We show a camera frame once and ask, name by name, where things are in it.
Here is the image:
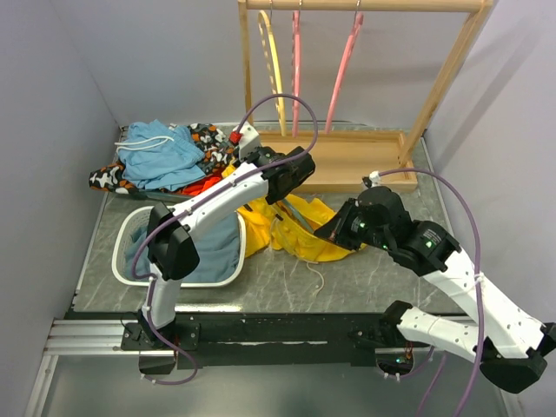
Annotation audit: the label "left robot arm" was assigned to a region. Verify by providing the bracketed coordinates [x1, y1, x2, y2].
[132, 147, 315, 349]

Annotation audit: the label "patterned black orange shorts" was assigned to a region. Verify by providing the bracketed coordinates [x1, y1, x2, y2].
[88, 123, 233, 196]

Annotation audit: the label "yellow shorts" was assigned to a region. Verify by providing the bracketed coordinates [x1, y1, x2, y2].
[221, 164, 368, 264]

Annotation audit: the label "pink hanger left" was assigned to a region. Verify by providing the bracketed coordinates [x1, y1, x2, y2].
[292, 11, 301, 137]

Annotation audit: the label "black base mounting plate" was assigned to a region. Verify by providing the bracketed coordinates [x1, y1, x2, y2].
[121, 313, 414, 374]

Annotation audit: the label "yellow hanger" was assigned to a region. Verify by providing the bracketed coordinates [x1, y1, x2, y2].
[257, 10, 287, 136]

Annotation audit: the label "blue cloth in basket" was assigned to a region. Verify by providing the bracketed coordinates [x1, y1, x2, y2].
[125, 212, 241, 283]

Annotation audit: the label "wooden hanger rack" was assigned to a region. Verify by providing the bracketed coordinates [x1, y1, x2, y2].
[238, 0, 493, 193]

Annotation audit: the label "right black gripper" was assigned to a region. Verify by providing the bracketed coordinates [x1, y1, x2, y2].
[314, 197, 391, 251]

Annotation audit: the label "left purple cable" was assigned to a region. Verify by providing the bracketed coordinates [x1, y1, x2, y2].
[129, 93, 320, 387]

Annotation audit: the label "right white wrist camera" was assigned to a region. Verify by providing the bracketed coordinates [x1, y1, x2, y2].
[361, 170, 381, 189]

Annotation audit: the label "aluminium rail frame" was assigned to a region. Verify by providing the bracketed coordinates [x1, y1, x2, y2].
[23, 318, 150, 416]

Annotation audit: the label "pink hanger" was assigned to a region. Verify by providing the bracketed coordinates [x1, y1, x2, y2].
[325, 12, 364, 134]
[292, 11, 301, 137]

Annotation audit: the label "white laundry basket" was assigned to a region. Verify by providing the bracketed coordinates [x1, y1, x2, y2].
[110, 205, 248, 289]

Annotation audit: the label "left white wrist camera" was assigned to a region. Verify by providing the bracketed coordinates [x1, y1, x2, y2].
[228, 122, 261, 163]

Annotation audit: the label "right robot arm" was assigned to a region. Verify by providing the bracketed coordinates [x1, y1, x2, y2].
[314, 186, 555, 394]

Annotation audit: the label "pink hanger right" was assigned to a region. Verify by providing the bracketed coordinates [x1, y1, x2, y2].
[325, 12, 364, 134]

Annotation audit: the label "green hanger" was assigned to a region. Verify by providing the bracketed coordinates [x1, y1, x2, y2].
[281, 198, 314, 234]

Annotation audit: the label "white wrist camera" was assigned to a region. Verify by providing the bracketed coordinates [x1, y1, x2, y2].
[361, 170, 381, 189]
[228, 122, 261, 163]

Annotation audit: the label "light blue shorts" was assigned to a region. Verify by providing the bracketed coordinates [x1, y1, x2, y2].
[116, 120, 205, 191]

